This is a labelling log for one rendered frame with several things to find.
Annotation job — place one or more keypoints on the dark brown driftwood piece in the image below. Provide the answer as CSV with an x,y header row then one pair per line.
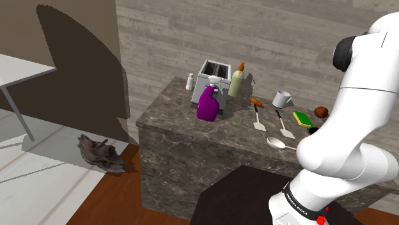
x,y
99,154

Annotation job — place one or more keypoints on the white salt shaker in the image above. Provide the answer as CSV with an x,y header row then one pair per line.
x,y
189,83

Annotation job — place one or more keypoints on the dark robot stand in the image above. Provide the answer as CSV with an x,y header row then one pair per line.
x,y
237,196

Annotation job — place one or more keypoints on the silver two-slot toaster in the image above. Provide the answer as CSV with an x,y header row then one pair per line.
x,y
201,88

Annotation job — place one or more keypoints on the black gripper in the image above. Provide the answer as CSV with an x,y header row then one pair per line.
x,y
313,130

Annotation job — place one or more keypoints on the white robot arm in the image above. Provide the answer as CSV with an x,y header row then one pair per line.
x,y
349,124

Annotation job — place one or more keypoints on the small orange oblong thing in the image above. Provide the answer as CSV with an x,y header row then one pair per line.
x,y
256,102

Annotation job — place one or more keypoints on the purple spray bottle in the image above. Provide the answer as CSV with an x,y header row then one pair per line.
x,y
207,107

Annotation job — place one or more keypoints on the white table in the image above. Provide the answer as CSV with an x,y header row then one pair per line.
x,y
18,70

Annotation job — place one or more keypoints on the brown round thing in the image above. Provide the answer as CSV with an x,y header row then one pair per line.
x,y
321,112

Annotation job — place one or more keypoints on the white mug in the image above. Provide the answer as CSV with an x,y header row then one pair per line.
x,y
280,99

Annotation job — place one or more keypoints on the pale green bottle orange cap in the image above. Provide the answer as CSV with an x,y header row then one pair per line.
x,y
235,84

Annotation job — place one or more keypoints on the green and yellow sponge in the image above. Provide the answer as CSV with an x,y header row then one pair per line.
x,y
302,119

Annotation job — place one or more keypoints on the silver spoon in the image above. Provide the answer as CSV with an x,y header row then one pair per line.
x,y
275,143

